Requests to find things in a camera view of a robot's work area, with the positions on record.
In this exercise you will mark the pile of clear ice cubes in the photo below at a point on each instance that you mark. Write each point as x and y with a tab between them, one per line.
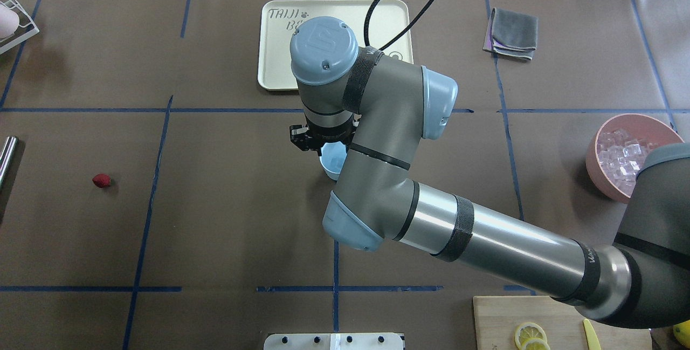
622	156

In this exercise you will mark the yellow plastic knife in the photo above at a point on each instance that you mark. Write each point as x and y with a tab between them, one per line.
592	340

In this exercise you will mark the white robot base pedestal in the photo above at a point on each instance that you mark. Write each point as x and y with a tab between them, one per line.
362	340

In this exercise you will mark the lemon slices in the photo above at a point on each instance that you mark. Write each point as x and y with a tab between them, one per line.
530	335

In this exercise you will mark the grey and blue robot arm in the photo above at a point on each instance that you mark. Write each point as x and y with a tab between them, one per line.
381	108

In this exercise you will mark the whole yellow lemon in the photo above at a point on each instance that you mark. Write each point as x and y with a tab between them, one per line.
681	333

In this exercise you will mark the red strawberry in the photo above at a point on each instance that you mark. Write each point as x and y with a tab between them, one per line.
102	181

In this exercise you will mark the grey folded cloth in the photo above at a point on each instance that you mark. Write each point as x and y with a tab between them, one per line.
511	34

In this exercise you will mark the wooden cutting board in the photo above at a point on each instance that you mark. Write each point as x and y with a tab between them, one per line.
497	317

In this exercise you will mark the steel muddler with black tip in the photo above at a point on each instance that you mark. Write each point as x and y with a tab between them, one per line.
7	153

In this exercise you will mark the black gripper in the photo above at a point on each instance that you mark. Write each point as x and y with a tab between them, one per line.
326	136

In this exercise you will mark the light blue cup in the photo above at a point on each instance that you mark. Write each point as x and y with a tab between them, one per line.
332	158

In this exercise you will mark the pink bowl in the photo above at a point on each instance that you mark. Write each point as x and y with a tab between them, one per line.
640	126

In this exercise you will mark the white wire cup rack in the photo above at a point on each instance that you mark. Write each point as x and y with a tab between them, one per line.
27	27

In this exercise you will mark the cream bear tray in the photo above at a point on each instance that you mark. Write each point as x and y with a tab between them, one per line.
280	18

